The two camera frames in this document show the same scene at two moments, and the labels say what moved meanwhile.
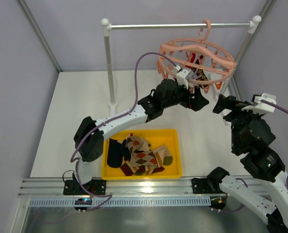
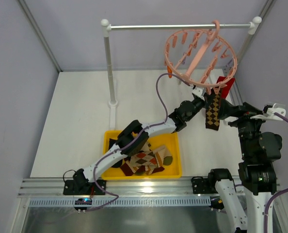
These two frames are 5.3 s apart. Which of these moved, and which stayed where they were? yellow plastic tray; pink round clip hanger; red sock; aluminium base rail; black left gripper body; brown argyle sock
Moved: brown argyle sock; pink round clip hanger; red sock; black left gripper body
Stayed: yellow plastic tray; aluminium base rail
